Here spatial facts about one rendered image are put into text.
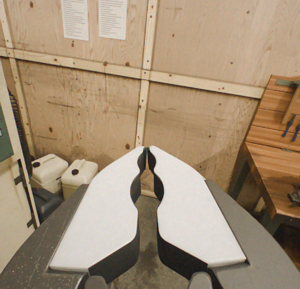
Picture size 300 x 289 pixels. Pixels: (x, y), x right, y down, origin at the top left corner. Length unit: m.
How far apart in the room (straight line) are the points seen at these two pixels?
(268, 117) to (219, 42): 0.63
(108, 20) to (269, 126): 1.41
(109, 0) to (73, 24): 0.34
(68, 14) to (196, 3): 0.94
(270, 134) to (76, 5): 1.72
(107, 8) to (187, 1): 0.56
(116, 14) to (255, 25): 0.94
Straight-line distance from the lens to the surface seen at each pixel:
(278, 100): 1.60
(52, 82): 2.01
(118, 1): 1.65
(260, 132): 1.66
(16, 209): 1.19
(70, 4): 1.82
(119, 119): 1.78
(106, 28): 1.68
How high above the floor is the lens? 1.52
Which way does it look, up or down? 28 degrees down
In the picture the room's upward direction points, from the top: 7 degrees clockwise
